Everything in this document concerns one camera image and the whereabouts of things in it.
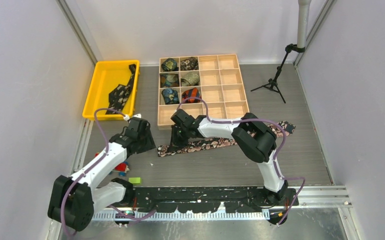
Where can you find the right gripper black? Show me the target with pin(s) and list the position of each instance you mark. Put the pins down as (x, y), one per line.
(175, 142)

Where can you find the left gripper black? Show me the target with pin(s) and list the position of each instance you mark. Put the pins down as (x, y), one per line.
(149, 145)

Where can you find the pink floral black tie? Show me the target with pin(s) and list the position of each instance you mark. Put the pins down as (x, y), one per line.
(217, 142)

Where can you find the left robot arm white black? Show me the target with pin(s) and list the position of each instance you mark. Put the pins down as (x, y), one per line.
(76, 198)

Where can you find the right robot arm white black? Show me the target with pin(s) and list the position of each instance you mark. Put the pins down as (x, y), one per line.
(256, 140)

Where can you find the red toy truck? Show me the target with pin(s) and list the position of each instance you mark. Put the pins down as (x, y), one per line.
(121, 167)

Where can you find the blue paisley rolled tie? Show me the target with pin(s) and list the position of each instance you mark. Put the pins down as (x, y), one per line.
(170, 96)

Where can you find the orange navy striped rolled tie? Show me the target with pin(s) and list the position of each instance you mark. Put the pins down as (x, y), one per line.
(191, 96)

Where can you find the green block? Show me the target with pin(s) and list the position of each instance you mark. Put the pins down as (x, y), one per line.
(135, 180)

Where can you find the black patterned tie in bin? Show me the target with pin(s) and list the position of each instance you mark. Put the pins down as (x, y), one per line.
(119, 96)

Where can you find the olive paisley rolled tie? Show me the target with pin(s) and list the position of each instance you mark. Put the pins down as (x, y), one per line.
(191, 78)

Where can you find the teal brown rolled tie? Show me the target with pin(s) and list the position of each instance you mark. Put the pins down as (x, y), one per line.
(169, 80)

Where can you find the wooden compartment tray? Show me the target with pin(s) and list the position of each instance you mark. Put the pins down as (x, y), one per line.
(223, 94)

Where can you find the dark brown floral rolled tie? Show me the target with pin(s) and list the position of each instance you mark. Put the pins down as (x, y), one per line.
(189, 64)

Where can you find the dark green rolled tie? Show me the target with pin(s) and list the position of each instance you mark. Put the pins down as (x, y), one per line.
(169, 65)

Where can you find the yellow plastic bin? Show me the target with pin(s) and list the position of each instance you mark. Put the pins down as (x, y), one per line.
(106, 77)

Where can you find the black mini tripod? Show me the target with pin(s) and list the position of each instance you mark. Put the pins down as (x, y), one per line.
(272, 83)

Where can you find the grey vertical pole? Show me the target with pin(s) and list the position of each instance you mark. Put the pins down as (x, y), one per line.
(302, 24)

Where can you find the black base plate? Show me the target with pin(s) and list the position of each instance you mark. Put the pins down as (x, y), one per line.
(200, 200)

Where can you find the aluminium rail frame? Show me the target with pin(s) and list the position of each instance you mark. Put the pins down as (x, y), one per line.
(308, 197)

